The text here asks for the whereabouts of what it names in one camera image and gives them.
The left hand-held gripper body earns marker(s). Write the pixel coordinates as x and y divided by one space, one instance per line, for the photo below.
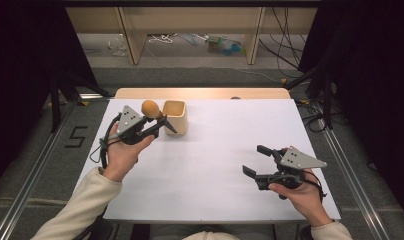
129 120

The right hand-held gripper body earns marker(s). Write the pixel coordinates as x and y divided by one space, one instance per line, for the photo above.
298 160

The beige square cup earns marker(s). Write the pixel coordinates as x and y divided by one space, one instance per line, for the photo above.
176 120

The person's left hand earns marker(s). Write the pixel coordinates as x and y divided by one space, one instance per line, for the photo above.
123 158

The person's right hand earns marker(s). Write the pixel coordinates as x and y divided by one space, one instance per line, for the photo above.
305 200

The white table sheet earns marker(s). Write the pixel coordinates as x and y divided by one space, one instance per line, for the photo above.
216 166

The wooden table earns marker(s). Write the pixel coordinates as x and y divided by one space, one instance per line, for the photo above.
203 93

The small dark table grommet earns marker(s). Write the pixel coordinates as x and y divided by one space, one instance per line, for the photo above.
235 97

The black metal stand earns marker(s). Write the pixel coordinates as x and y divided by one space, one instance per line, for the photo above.
56 106
327 100

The black chair armrest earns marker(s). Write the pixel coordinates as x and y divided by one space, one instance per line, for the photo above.
305 233
103 230

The clear plastic bag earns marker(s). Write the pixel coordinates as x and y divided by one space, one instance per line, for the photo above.
117 46

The person's torso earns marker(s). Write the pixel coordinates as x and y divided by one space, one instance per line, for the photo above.
210 236

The green and blue plastic bag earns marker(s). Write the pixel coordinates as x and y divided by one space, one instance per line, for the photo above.
225 46

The black curtain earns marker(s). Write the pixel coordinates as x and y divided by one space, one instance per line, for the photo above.
373 83
23 66

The wooden shelf unit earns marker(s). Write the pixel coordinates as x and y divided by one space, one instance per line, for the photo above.
190 20

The aluminium floor rail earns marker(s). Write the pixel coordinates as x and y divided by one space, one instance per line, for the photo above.
33 180
356 186

